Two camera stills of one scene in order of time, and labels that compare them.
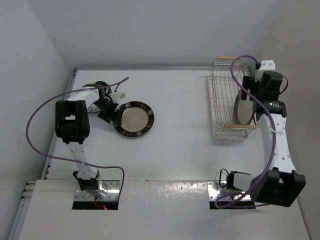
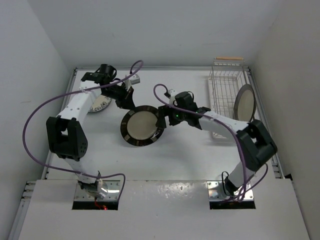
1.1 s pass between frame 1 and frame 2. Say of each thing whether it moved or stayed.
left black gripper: moved
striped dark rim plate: moved
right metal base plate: stayed
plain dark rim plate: stayed
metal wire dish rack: stayed
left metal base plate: stayed
